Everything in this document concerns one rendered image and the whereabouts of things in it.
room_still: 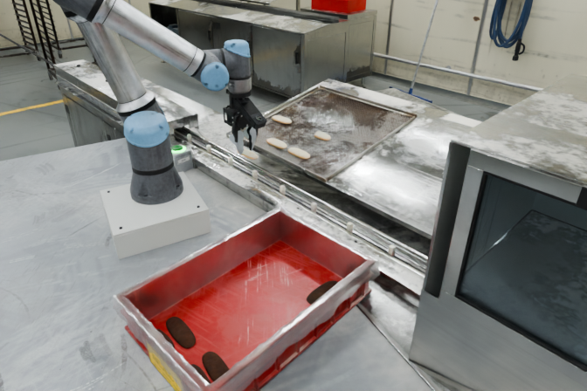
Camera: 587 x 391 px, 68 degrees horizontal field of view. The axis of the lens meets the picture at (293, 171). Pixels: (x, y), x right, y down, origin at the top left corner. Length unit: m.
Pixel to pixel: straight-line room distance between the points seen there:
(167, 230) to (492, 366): 0.83
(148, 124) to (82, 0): 0.33
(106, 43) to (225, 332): 0.81
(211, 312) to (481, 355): 0.56
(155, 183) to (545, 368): 0.98
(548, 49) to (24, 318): 4.48
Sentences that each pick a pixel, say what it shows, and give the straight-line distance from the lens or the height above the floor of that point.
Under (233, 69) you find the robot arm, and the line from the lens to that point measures 1.36.
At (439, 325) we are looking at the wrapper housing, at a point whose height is 0.95.
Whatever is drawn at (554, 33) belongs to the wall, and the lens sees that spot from 4.75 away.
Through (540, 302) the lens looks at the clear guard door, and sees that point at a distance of 0.74.
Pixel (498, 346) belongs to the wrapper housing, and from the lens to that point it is 0.82.
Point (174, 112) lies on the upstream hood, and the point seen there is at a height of 0.92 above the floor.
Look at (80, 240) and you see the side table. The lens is 1.37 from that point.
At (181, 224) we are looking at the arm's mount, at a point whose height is 0.87.
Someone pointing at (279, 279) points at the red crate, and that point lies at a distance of 1.10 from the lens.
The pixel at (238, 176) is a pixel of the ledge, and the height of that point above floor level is 0.86.
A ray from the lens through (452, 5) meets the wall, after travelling 5.12.
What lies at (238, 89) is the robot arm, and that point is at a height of 1.15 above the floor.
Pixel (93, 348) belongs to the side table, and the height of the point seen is 0.82.
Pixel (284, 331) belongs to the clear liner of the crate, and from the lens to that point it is 0.86.
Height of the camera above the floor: 1.57
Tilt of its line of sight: 28 degrees down
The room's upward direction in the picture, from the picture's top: straight up
